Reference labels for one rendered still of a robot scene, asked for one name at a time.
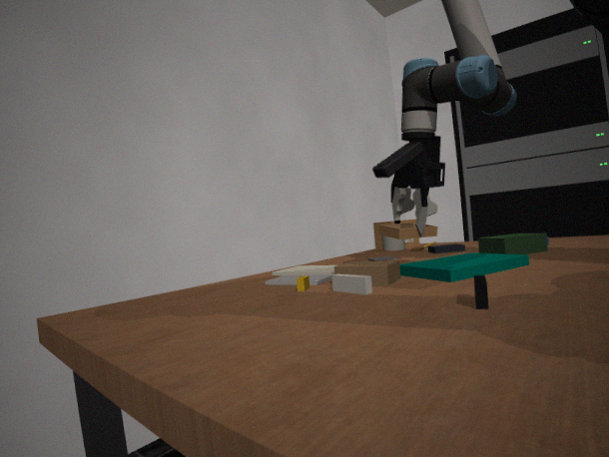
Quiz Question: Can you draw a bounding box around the grey mug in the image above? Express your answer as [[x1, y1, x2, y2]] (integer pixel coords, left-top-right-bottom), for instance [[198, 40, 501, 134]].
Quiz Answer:
[[382, 235, 414, 250]]

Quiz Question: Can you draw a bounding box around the wooden ball-in-hole puzzle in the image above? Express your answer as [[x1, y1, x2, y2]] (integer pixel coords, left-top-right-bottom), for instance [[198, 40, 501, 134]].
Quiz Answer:
[[378, 223, 437, 239]]

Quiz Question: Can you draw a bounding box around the brown rectangular box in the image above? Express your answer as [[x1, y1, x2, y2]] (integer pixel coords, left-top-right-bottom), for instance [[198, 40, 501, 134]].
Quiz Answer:
[[373, 220, 420, 249]]

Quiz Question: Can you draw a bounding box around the tan rectangular box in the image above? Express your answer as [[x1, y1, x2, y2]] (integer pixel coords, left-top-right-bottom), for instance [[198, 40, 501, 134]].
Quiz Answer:
[[334, 260, 400, 285]]

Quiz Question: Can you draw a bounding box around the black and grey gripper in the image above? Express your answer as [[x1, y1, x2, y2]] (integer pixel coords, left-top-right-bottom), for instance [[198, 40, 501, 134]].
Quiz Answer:
[[391, 132, 445, 236]]

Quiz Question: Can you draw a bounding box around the small yellow block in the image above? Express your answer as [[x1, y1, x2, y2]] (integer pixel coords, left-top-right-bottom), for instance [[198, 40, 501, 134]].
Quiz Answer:
[[297, 275, 309, 291]]

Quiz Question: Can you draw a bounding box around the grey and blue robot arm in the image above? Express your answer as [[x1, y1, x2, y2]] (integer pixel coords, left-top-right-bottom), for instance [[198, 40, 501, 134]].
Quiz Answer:
[[372, 0, 609, 178]]

